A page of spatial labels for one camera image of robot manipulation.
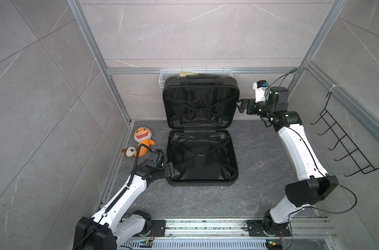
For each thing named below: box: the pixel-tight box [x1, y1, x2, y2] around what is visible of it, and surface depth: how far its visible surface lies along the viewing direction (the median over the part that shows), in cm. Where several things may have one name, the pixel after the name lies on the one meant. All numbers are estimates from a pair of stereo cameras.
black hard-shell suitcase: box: [162, 75, 240, 187], surface depth 96 cm
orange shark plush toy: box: [133, 126, 156, 158], surface depth 103 cm
